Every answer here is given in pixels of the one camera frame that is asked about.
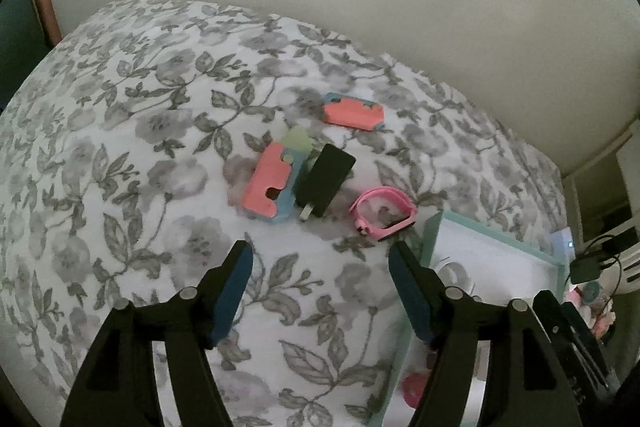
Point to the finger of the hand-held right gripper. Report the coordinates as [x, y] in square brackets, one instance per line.
[587, 347]
[550, 312]

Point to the black power adapter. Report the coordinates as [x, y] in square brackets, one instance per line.
[585, 271]

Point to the large pink blue block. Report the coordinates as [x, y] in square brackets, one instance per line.
[265, 182]

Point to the white round object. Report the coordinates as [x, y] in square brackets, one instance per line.
[457, 274]

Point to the pale green block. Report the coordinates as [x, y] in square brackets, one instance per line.
[295, 138]

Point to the white device with light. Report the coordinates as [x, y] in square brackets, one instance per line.
[562, 242]

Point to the wooden bed frame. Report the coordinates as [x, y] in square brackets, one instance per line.
[42, 2]

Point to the grey floral bedspread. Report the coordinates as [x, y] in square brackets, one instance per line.
[125, 157]

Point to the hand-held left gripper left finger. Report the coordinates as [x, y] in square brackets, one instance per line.
[232, 292]

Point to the teal rimmed white tray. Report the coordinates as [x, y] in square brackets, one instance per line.
[500, 252]

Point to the small pink blue block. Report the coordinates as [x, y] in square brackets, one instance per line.
[350, 113]

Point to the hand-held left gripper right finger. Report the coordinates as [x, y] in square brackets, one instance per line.
[410, 297]

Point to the black plug charger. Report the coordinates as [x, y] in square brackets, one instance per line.
[325, 177]

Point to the teal round disc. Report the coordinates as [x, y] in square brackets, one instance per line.
[591, 293]

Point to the white shelf unit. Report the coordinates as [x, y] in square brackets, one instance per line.
[630, 167]

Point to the pink wrist watch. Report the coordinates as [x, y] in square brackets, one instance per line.
[375, 232]

